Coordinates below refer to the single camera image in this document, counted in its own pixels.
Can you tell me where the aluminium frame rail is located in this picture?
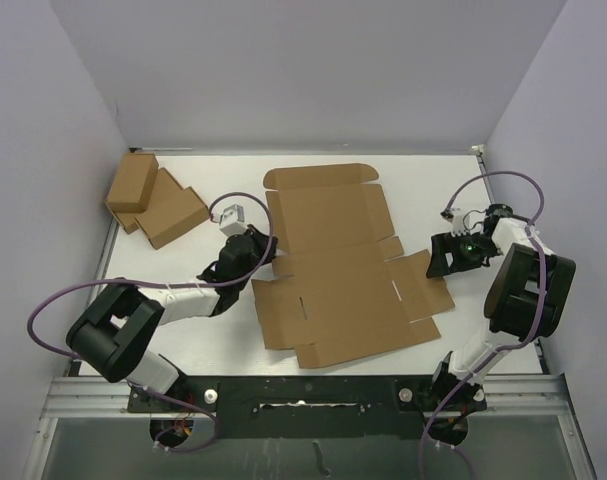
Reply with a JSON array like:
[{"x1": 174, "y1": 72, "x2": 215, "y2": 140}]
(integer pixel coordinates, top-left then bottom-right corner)
[{"x1": 41, "y1": 376, "x2": 130, "y2": 418}]

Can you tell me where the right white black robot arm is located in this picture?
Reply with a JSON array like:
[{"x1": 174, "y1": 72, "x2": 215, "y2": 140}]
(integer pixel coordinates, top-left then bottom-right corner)
[{"x1": 426, "y1": 204, "x2": 576, "y2": 409}]

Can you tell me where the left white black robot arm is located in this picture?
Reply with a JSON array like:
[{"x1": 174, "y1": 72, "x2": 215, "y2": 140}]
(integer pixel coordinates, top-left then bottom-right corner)
[{"x1": 66, "y1": 225, "x2": 278, "y2": 411}]

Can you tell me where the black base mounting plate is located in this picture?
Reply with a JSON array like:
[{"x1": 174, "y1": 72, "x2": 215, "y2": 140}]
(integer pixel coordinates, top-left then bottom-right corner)
[{"x1": 127, "y1": 375, "x2": 487, "y2": 446}]

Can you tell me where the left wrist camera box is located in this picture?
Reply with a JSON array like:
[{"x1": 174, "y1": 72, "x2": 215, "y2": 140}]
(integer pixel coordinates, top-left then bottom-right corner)
[{"x1": 219, "y1": 204, "x2": 247, "y2": 237}]

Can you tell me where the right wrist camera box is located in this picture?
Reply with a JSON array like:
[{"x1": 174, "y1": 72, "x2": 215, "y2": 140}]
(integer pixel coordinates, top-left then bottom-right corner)
[{"x1": 440, "y1": 207, "x2": 469, "y2": 237}]

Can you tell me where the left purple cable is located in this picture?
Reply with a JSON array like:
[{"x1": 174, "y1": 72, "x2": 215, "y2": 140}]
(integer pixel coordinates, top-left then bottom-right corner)
[{"x1": 26, "y1": 192, "x2": 277, "y2": 454}]

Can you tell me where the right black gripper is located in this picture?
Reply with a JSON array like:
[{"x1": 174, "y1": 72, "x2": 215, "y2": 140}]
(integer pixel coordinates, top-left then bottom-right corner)
[{"x1": 427, "y1": 230, "x2": 501, "y2": 279}]

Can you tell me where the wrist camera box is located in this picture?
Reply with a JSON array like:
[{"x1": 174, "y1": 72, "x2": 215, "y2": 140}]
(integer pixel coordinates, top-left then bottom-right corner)
[
  {"x1": 219, "y1": 204, "x2": 247, "y2": 237},
  {"x1": 440, "y1": 207, "x2": 469, "y2": 237}
]

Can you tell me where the flat cardboard piece underneath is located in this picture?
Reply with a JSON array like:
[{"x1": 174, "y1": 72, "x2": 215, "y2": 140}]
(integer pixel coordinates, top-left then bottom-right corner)
[{"x1": 109, "y1": 168, "x2": 184, "y2": 234}]

